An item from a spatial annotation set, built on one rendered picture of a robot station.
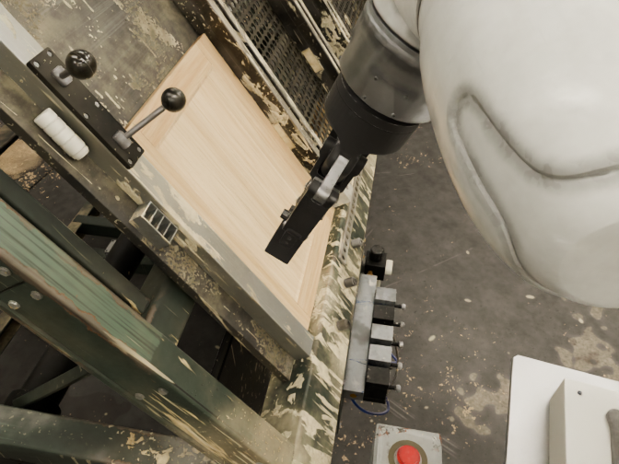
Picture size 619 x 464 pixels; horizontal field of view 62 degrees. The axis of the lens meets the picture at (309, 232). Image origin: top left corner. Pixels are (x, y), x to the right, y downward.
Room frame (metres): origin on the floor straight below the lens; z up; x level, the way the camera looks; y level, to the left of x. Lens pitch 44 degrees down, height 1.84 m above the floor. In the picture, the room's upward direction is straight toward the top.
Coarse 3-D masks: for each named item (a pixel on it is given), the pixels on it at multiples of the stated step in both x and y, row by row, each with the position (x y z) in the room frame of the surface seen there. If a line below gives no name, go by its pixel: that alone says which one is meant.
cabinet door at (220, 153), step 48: (192, 48) 1.06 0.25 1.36; (192, 96) 0.95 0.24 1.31; (240, 96) 1.09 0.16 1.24; (144, 144) 0.75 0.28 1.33; (192, 144) 0.85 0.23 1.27; (240, 144) 0.97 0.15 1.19; (192, 192) 0.74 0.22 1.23; (240, 192) 0.85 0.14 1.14; (288, 192) 0.98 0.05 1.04; (240, 240) 0.74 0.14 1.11; (288, 288) 0.74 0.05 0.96
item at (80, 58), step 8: (72, 56) 0.62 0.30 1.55; (80, 56) 0.62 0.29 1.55; (88, 56) 0.63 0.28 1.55; (72, 64) 0.61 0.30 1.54; (80, 64) 0.61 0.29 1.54; (88, 64) 0.62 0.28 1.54; (96, 64) 0.63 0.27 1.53; (56, 72) 0.69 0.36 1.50; (64, 72) 0.67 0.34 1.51; (72, 72) 0.61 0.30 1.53; (80, 72) 0.61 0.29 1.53; (88, 72) 0.62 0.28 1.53; (64, 80) 0.69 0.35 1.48; (72, 80) 0.70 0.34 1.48
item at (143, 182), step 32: (0, 32) 0.69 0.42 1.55; (0, 64) 0.68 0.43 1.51; (32, 96) 0.68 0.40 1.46; (96, 160) 0.67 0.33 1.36; (128, 192) 0.66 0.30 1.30; (160, 192) 0.67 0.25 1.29; (192, 224) 0.66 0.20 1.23; (192, 256) 0.64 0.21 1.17; (224, 256) 0.66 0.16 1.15; (224, 288) 0.63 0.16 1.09; (256, 288) 0.65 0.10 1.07; (256, 320) 0.62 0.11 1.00; (288, 320) 0.64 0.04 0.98; (288, 352) 0.61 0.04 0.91
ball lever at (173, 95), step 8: (168, 88) 0.72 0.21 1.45; (176, 88) 0.72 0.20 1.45; (168, 96) 0.71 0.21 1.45; (176, 96) 0.71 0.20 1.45; (184, 96) 0.72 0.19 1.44; (168, 104) 0.70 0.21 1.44; (176, 104) 0.70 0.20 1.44; (184, 104) 0.71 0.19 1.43; (152, 112) 0.70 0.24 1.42; (160, 112) 0.71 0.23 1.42; (144, 120) 0.70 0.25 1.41; (152, 120) 0.70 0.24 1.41; (136, 128) 0.69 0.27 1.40; (112, 136) 0.68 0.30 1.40; (120, 136) 0.68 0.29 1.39; (128, 136) 0.68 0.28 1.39; (120, 144) 0.67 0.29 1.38; (128, 144) 0.68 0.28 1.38
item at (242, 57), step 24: (192, 0) 1.15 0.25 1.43; (216, 0) 1.18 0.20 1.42; (192, 24) 1.15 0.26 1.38; (216, 24) 1.14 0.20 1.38; (216, 48) 1.14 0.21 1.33; (240, 48) 1.13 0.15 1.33; (240, 72) 1.13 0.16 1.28; (264, 72) 1.16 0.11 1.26; (264, 96) 1.12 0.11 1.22; (288, 96) 1.17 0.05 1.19; (288, 120) 1.11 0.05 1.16; (312, 144) 1.11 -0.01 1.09
